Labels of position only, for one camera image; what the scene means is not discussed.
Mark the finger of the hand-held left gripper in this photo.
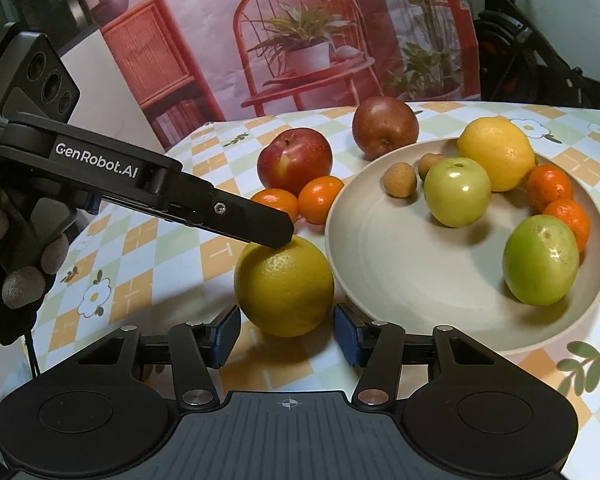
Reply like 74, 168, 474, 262
152, 171, 295, 249

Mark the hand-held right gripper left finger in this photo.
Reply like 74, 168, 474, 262
77, 304, 242, 408

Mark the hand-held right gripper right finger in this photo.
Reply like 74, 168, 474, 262
333, 302, 498, 407

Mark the orange mandarin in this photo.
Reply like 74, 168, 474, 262
543, 198, 591, 253
298, 175, 345, 225
526, 164, 574, 213
250, 188, 299, 224

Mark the round yellow orange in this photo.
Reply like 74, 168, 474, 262
234, 235, 335, 338

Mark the beige plate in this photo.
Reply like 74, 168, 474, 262
325, 137, 600, 353

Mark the light brown longan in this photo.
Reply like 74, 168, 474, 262
384, 162, 418, 198

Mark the dark red apple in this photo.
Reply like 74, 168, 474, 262
352, 96, 420, 161

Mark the yellow-green apple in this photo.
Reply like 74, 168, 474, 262
424, 157, 492, 228

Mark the dark brown longan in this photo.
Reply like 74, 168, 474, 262
418, 152, 445, 182

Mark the green apple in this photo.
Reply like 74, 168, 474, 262
502, 214, 580, 307

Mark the yellow lemon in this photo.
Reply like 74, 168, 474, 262
457, 116, 537, 192

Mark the person's left hand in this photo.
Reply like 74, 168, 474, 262
0, 185, 71, 346

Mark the checkered flower tablecloth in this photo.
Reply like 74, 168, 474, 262
0, 101, 600, 480

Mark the white board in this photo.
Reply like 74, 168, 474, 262
57, 25, 165, 153

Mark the printed backdrop cloth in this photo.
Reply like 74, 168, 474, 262
70, 0, 483, 153

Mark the black exercise bike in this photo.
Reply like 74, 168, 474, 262
472, 0, 600, 111

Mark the black cable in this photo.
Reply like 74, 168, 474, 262
25, 332, 41, 377

